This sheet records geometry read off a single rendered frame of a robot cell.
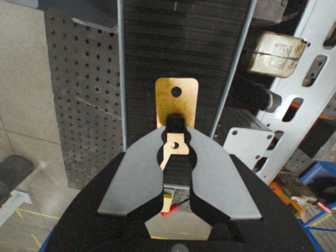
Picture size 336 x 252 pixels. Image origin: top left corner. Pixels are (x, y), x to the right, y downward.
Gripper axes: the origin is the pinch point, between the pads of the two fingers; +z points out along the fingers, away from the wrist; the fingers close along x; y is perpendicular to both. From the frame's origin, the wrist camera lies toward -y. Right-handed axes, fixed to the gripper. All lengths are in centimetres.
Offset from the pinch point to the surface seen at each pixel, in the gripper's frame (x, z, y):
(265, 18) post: 13.0, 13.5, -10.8
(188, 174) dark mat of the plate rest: 2.8, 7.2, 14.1
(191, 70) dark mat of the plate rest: 1.9, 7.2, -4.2
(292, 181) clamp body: 48, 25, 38
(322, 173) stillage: 193, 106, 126
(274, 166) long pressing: 35, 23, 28
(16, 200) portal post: -285, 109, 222
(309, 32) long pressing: 28.7, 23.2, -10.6
